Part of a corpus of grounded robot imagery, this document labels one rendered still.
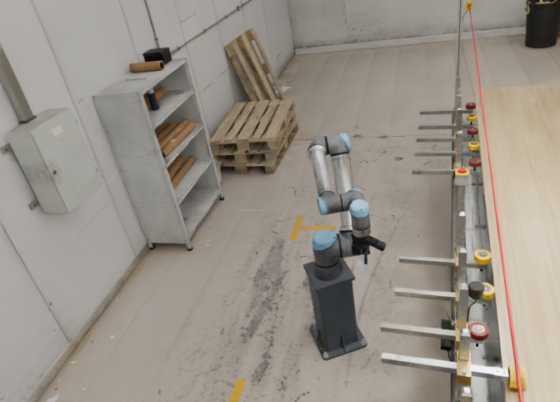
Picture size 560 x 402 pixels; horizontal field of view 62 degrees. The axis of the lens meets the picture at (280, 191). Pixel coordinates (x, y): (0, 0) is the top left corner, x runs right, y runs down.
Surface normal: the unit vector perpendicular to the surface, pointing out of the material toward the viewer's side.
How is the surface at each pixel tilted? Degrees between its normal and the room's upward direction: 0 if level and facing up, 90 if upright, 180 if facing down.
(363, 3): 90
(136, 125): 90
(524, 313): 0
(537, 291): 0
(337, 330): 90
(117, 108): 90
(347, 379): 0
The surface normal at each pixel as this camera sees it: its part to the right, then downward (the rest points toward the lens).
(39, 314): 0.96, 0.00
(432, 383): -0.16, -0.85
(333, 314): 0.26, 0.46
